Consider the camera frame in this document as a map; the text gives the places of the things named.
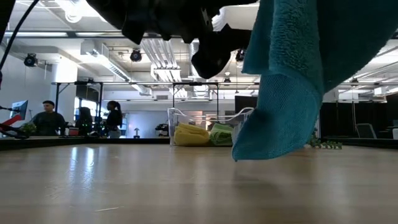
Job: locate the yellow microfiber towel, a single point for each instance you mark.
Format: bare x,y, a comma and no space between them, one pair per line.
191,137

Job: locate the green microfiber towel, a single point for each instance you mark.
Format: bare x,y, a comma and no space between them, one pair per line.
222,135

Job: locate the teal microfiber towel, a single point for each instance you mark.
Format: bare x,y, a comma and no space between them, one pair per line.
295,93

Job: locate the clear plastic bin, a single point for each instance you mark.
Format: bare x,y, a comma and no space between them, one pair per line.
174,119

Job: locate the blue storage shelf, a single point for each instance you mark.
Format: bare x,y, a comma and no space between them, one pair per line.
125,124

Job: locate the small mushroom lamp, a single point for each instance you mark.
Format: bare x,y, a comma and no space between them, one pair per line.
136,133

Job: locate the black computer monitor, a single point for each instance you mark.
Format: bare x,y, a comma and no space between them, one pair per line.
245,104

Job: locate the black pole stand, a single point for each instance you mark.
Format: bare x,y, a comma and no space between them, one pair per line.
56,96

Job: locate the tilted computer monitor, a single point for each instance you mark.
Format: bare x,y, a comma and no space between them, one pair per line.
19,109

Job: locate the small round green plant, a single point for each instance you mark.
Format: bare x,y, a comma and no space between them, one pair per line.
28,128

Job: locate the red bar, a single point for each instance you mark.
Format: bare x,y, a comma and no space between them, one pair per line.
14,119

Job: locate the black partition panels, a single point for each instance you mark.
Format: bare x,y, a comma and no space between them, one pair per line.
342,118

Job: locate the potted succulent plant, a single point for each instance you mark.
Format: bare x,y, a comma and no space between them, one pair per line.
326,144

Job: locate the grey office chair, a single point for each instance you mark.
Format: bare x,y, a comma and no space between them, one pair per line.
367,130

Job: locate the black ceiling-hung camera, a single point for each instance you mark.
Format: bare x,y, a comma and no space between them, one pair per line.
136,56
31,60
240,56

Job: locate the silver ceiling air duct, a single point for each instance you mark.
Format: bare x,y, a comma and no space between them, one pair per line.
202,90

